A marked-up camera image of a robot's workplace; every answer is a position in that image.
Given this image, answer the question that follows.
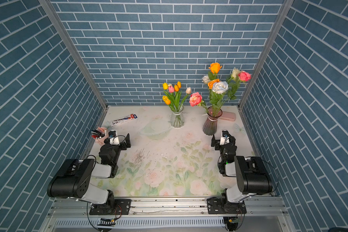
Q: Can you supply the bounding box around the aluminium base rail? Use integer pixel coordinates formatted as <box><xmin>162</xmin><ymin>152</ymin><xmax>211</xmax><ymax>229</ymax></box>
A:
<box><xmin>40</xmin><ymin>195</ymin><xmax>295</xmax><ymax>232</ymax></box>

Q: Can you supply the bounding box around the clear glass vase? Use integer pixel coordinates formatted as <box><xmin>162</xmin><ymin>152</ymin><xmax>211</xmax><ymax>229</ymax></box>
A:
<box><xmin>170</xmin><ymin>106</ymin><xmax>185</xmax><ymax>128</ymax></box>

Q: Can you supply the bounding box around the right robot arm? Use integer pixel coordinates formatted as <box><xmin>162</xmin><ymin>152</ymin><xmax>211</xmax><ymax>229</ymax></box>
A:
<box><xmin>211</xmin><ymin>130</ymin><xmax>274</xmax><ymax>204</ymax></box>

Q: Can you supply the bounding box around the cream rose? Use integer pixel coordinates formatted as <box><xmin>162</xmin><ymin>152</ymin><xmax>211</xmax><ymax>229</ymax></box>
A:
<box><xmin>226</xmin><ymin>68</ymin><xmax>241</xmax><ymax>100</ymax></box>

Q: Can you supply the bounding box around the small pink rose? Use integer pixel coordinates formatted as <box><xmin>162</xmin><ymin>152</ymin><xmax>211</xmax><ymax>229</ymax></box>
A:
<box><xmin>239</xmin><ymin>71</ymin><xmax>251</xmax><ymax>84</ymax></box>

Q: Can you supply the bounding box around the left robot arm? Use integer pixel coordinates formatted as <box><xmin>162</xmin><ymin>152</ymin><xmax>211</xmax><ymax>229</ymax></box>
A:
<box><xmin>47</xmin><ymin>131</ymin><xmax>131</xmax><ymax>208</ymax></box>

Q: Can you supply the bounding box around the pink pen holder cup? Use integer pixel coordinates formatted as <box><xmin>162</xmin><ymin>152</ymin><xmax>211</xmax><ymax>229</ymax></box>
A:
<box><xmin>91</xmin><ymin>127</ymin><xmax>109</xmax><ymax>146</ymax></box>

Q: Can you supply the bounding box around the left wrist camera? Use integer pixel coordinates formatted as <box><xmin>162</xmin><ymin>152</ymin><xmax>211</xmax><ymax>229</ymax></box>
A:
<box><xmin>109</xmin><ymin>130</ymin><xmax>120</xmax><ymax>145</ymax></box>

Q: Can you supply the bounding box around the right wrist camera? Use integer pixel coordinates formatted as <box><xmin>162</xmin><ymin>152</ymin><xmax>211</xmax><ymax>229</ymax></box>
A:
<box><xmin>219</xmin><ymin>130</ymin><xmax>230</xmax><ymax>146</ymax></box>

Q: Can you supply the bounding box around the yellow tulip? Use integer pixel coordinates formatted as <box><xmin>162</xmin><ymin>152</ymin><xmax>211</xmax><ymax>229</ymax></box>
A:
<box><xmin>163</xmin><ymin>83</ymin><xmax>177</xmax><ymax>111</ymax></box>
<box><xmin>162</xmin><ymin>96</ymin><xmax>171</xmax><ymax>105</ymax></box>

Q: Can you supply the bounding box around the white rose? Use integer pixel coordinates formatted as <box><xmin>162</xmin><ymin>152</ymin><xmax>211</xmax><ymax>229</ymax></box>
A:
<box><xmin>211</xmin><ymin>81</ymin><xmax>230</xmax><ymax>114</ymax></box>
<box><xmin>202</xmin><ymin>75</ymin><xmax>211</xmax><ymax>84</ymax></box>

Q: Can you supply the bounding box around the pink case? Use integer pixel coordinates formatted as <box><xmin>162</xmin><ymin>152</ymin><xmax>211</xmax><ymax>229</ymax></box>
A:
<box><xmin>219</xmin><ymin>111</ymin><xmax>236</xmax><ymax>121</ymax></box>

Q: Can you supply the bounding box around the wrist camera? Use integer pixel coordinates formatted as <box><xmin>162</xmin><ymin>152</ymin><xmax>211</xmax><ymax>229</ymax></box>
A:
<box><xmin>219</xmin><ymin>130</ymin><xmax>230</xmax><ymax>146</ymax></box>
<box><xmin>109</xmin><ymin>130</ymin><xmax>120</xmax><ymax>145</ymax></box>

